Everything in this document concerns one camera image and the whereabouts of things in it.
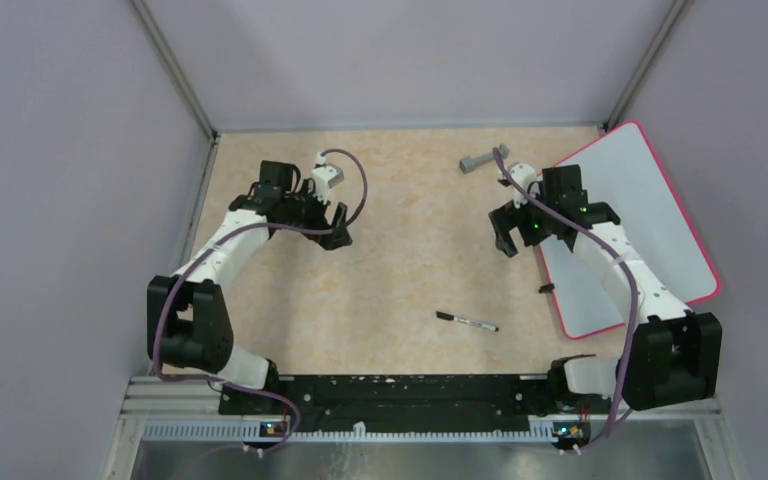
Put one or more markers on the grey whiteboard eraser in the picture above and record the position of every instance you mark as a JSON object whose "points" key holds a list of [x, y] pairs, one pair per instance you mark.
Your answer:
{"points": [[469, 164]]}

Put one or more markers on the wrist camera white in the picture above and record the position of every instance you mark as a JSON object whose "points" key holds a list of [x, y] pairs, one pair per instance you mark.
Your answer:
{"points": [[519, 176], [325, 176]]}

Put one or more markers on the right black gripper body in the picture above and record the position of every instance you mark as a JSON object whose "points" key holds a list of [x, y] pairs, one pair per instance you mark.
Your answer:
{"points": [[533, 221]]}

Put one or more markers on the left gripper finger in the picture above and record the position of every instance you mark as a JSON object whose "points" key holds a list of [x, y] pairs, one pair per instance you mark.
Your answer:
{"points": [[340, 220], [336, 239]]}

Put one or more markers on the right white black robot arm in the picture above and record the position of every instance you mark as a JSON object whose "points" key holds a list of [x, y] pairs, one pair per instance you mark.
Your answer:
{"points": [[671, 353]]}

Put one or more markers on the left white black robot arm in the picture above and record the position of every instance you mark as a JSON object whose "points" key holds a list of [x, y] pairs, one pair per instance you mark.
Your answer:
{"points": [[188, 322]]}

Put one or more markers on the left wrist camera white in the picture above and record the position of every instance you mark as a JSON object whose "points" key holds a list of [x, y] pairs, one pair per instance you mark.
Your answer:
{"points": [[325, 176]]}

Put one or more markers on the pink framed whiteboard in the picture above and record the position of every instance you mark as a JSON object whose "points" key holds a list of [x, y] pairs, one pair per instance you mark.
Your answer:
{"points": [[622, 169]]}

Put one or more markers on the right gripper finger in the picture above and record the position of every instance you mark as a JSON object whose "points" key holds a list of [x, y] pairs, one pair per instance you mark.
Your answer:
{"points": [[499, 221], [505, 244]]}

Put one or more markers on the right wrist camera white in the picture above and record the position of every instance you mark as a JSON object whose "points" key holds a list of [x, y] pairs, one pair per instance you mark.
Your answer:
{"points": [[519, 176]]}

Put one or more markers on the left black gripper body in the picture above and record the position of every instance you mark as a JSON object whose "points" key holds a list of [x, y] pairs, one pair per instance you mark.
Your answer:
{"points": [[306, 211]]}

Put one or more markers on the white slotted cable duct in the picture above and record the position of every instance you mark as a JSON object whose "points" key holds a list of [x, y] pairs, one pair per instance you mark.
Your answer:
{"points": [[244, 431]]}

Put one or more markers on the black white marker pen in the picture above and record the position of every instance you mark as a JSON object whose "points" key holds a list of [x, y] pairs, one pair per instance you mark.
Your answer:
{"points": [[465, 321]]}

